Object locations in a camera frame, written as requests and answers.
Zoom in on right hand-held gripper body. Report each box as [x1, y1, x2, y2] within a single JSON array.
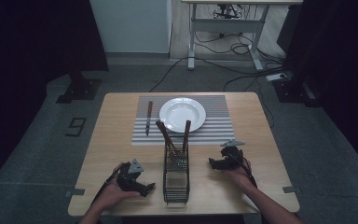
[[218, 139, 247, 171]]

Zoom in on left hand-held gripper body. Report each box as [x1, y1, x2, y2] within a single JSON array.
[[116, 159, 145, 193]]

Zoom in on person's right hand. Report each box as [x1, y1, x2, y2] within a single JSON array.
[[223, 156, 257, 194]]

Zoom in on person's left hand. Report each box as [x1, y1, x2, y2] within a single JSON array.
[[97, 162, 141, 214]]

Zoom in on grey striped placemat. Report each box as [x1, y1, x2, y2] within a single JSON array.
[[131, 94, 236, 147]]

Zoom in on dark utensils in holder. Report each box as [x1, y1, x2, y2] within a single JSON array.
[[155, 119, 182, 165]]

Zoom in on white plate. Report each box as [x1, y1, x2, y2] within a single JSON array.
[[158, 97, 207, 134]]

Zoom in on black stand base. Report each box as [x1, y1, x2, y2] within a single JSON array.
[[55, 70, 103, 105], [272, 74, 322, 109]]

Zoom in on white power strip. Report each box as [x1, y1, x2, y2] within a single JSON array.
[[265, 72, 289, 83]]

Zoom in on dark curtain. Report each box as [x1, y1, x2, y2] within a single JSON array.
[[276, 0, 358, 178], [0, 0, 110, 188]]

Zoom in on white panel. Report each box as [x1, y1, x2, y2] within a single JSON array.
[[89, 0, 172, 55]]

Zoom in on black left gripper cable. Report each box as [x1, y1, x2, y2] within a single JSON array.
[[92, 169, 123, 207]]

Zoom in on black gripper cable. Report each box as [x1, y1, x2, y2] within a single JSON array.
[[92, 169, 123, 207], [235, 154, 259, 189]]

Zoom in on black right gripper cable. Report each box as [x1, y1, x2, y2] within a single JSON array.
[[235, 154, 259, 189]]

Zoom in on black wire cutlery rack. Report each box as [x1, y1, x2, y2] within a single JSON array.
[[162, 141, 191, 205]]

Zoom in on wooden handled knife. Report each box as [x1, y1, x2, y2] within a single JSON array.
[[145, 100, 154, 137]]

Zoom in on black power strip cable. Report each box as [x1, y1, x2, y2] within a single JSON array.
[[223, 63, 290, 129]]

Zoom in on long black floor cable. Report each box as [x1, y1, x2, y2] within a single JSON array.
[[148, 56, 198, 93]]

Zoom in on coiled black floor cables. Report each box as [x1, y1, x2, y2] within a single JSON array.
[[194, 32, 285, 63]]

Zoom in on white metal frame desk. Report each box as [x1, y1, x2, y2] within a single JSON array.
[[181, 0, 304, 72]]

